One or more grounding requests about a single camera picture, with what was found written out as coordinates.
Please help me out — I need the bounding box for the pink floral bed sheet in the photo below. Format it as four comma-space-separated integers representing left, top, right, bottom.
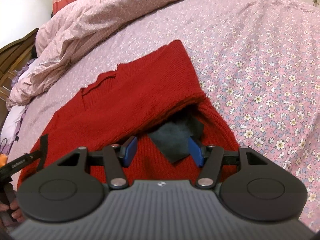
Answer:
5, 0, 320, 230

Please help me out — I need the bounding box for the red knit sweater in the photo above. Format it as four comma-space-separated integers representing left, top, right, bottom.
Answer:
17, 39, 239, 181

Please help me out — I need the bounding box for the dark grey cloth patch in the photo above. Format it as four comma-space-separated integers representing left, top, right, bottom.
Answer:
147, 105, 205, 164

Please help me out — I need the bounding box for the person's left hand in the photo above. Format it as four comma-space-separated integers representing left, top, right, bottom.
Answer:
0, 201, 25, 227

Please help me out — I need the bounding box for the pink crumpled duvet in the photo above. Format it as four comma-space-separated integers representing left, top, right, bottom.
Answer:
6, 0, 250, 110

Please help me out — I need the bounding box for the wooden headboard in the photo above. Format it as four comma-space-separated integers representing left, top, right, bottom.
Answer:
0, 27, 38, 122

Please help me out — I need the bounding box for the purple ruffled pillow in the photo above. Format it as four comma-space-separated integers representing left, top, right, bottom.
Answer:
11, 57, 38, 87

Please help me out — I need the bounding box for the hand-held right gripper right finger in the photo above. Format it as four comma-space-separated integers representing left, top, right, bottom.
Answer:
188, 135, 266, 189

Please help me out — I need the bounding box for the lilac pillow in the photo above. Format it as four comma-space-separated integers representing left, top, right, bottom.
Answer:
0, 102, 30, 144

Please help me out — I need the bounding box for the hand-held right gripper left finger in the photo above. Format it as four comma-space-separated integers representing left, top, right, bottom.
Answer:
57, 136, 138, 189

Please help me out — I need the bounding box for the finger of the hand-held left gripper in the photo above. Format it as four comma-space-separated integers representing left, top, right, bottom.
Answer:
0, 134, 49, 181

